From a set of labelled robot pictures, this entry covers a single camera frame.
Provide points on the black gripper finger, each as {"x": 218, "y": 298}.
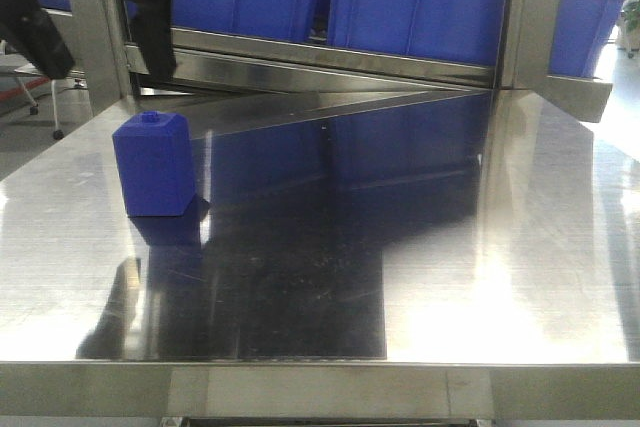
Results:
{"x": 27, "y": 27}
{"x": 151, "y": 29}

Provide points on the blue block part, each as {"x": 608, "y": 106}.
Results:
{"x": 154, "y": 160}

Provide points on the stainless steel shelf rack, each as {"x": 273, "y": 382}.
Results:
{"x": 98, "y": 36}

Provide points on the white office chair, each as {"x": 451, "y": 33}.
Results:
{"x": 26, "y": 78}

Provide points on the blue plastic bin middle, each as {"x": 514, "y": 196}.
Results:
{"x": 462, "y": 31}

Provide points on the blue plastic bin right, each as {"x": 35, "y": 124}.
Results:
{"x": 581, "y": 32}

